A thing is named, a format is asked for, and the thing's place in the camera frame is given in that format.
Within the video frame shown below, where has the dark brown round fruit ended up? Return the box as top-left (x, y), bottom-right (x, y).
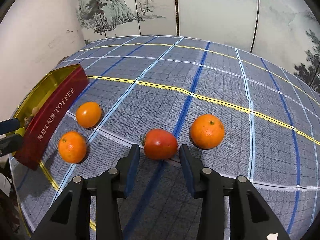
top-left (24, 116), bottom-right (33, 129)

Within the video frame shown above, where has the painted folding screen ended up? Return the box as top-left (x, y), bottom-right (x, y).
top-left (74, 0), bottom-right (319, 91)

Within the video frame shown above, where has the small orange mandarin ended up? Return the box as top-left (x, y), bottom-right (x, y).
top-left (189, 114), bottom-right (225, 150)

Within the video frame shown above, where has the tan longan fruit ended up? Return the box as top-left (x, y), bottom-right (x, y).
top-left (31, 107), bottom-right (39, 116)

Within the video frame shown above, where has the green tomato small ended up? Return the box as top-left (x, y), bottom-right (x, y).
top-left (15, 127), bottom-right (26, 137)

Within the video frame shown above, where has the blue plaid tablecloth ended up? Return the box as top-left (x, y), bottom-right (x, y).
top-left (9, 35), bottom-right (319, 239)

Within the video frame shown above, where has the gold toffee tin tray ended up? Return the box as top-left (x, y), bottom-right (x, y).
top-left (12, 64), bottom-right (89, 170)

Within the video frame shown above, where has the red tomato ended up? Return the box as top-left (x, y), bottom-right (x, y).
top-left (140, 128), bottom-right (178, 160)

